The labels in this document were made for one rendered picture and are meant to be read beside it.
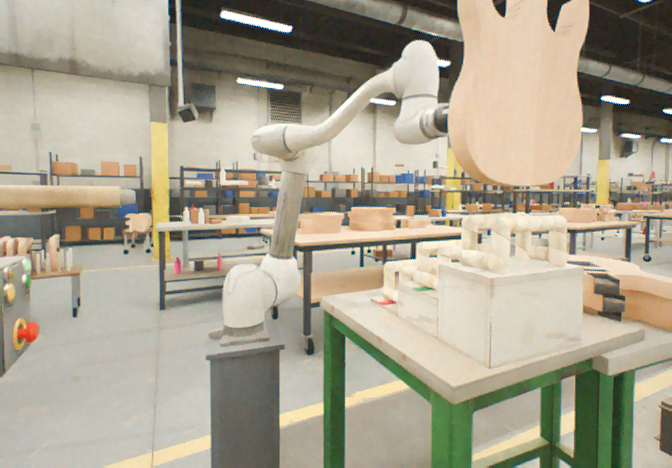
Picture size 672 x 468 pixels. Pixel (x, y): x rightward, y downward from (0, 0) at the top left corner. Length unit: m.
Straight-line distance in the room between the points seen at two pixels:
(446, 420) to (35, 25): 0.80
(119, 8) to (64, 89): 11.64
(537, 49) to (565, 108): 0.15
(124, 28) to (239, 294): 1.04
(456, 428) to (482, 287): 0.25
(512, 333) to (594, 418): 0.40
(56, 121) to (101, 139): 1.01
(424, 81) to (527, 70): 0.33
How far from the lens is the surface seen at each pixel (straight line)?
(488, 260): 0.75
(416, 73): 1.10
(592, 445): 1.17
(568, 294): 0.90
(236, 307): 1.41
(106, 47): 0.52
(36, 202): 0.65
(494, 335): 0.76
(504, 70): 0.81
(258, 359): 1.43
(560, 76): 0.94
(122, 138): 11.79
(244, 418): 1.53
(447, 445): 0.77
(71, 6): 0.53
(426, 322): 0.89
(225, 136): 11.91
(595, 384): 1.11
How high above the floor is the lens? 1.26
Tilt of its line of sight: 3 degrees down
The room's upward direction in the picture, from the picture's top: straight up
